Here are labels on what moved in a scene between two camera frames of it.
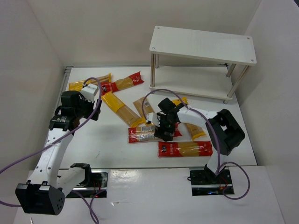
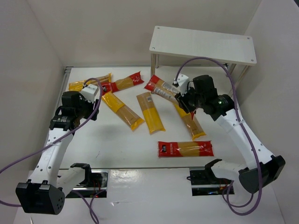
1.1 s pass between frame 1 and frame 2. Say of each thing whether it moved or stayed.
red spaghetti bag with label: moved
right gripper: moved
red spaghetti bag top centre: stayed
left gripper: stayed
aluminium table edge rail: stayed
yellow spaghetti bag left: stayed
